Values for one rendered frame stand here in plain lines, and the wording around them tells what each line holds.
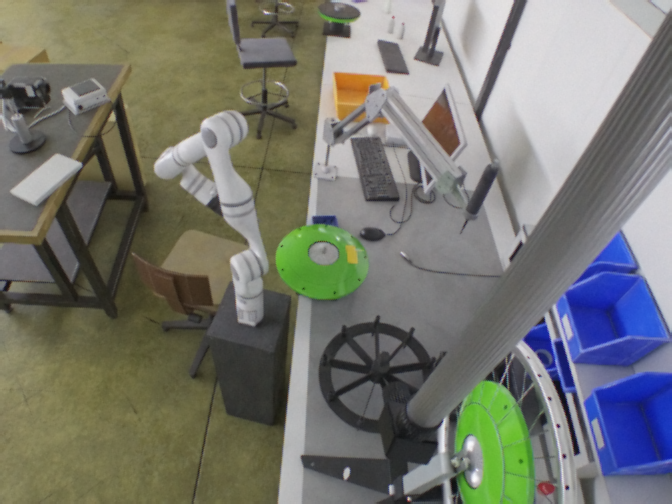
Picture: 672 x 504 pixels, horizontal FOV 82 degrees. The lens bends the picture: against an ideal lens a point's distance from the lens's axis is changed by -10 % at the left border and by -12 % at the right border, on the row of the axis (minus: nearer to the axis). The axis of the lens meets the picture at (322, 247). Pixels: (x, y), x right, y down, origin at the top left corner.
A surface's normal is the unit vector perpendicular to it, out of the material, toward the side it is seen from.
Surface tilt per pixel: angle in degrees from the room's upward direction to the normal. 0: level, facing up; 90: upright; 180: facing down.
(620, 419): 0
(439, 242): 0
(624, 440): 0
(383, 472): 18
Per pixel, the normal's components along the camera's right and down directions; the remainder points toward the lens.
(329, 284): 0.15, -0.32
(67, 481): 0.10, -0.64
